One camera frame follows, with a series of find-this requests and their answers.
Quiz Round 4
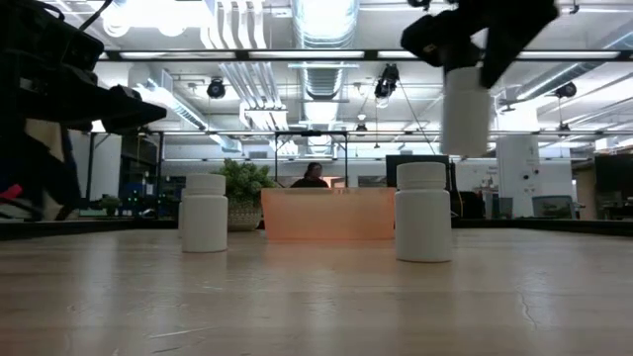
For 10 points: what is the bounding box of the black hanging ceiling lamp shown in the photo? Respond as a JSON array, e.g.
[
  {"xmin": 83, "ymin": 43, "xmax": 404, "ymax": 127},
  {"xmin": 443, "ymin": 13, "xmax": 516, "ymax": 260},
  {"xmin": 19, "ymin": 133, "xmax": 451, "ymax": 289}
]
[
  {"xmin": 554, "ymin": 81, "xmax": 579, "ymax": 100},
  {"xmin": 206, "ymin": 77, "xmax": 227, "ymax": 100},
  {"xmin": 374, "ymin": 62, "xmax": 401, "ymax": 100}
]

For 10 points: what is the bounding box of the silver ceiling air duct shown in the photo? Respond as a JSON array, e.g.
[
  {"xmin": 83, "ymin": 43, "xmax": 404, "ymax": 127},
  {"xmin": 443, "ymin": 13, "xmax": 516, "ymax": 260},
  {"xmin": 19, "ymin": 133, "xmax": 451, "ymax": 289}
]
[{"xmin": 291, "ymin": 0, "xmax": 361, "ymax": 100}]

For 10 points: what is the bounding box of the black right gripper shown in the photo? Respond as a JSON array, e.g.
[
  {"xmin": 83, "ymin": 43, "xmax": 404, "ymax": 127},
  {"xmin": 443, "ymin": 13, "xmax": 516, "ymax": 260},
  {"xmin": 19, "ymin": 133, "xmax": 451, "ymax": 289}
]
[{"xmin": 400, "ymin": 0, "xmax": 563, "ymax": 90}]

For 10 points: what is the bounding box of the white building pillar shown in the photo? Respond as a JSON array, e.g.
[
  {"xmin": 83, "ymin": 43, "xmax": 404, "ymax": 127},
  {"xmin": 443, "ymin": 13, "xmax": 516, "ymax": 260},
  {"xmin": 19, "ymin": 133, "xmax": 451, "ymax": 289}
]
[{"xmin": 496, "ymin": 106, "xmax": 541, "ymax": 219}]

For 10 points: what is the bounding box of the black metal stand frame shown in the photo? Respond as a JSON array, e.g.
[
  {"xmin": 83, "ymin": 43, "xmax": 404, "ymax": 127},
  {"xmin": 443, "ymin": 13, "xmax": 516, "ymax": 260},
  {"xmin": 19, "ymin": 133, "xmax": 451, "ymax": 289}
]
[{"xmin": 274, "ymin": 130, "xmax": 349, "ymax": 189}]

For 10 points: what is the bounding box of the orange translucent plastic basket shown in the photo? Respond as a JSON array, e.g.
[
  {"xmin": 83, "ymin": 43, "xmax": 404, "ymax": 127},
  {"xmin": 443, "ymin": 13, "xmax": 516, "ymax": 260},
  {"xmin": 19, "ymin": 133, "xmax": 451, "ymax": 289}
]
[{"xmin": 260, "ymin": 186, "xmax": 398, "ymax": 243}]

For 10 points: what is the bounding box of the person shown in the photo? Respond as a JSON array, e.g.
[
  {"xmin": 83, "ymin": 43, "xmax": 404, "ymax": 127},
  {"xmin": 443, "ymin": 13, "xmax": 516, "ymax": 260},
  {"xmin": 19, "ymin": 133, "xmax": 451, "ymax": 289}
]
[{"xmin": 290, "ymin": 161, "xmax": 330, "ymax": 189}]

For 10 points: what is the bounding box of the black cabinet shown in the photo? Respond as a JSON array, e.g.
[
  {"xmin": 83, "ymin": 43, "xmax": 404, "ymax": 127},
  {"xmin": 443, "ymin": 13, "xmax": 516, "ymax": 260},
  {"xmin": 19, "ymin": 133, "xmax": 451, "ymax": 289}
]
[{"xmin": 592, "ymin": 153, "xmax": 633, "ymax": 222}]

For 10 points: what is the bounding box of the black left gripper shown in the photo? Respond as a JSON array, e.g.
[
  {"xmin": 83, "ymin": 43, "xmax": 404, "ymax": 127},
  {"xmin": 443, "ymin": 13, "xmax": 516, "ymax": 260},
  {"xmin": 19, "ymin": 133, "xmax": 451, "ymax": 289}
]
[{"xmin": 0, "ymin": 0, "xmax": 168, "ymax": 134}]

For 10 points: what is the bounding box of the black overhead rig bar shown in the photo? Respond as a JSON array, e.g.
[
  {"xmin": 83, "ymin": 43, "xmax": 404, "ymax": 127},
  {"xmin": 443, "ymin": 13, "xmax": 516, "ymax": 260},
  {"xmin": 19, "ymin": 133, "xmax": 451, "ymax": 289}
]
[{"xmin": 96, "ymin": 47, "xmax": 633, "ymax": 63}]

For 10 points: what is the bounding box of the black monitor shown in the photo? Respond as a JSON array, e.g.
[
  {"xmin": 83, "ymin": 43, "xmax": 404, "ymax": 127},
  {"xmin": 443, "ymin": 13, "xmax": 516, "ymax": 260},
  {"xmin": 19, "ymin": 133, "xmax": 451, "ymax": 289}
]
[{"xmin": 385, "ymin": 154, "xmax": 452, "ymax": 189}]

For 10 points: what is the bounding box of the green artificial potted plant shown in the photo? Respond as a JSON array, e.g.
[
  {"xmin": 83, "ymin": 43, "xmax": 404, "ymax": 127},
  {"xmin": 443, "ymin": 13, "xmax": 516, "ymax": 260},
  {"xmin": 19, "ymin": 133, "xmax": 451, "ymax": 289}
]
[{"xmin": 212, "ymin": 157, "xmax": 278, "ymax": 232}]

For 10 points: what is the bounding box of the white pill bottle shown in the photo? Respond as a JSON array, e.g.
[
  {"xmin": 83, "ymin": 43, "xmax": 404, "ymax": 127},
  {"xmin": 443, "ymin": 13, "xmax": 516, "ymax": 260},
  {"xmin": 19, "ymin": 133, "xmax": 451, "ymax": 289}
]
[
  {"xmin": 180, "ymin": 173, "xmax": 229, "ymax": 254},
  {"xmin": 394, "ymin": 161, "xmax": 454, "ymax": 264},
  {"xmin": 440, "ymin": 65, "xmax": 493, "ymax": 158}
]

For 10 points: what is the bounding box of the dark shelf rack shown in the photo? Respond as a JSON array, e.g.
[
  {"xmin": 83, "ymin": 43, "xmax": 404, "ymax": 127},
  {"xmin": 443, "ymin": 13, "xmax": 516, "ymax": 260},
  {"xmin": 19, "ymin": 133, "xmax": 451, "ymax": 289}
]
[{"xmin": 87, "ymin": 132, "xmax": 165, "ymax": 219}]

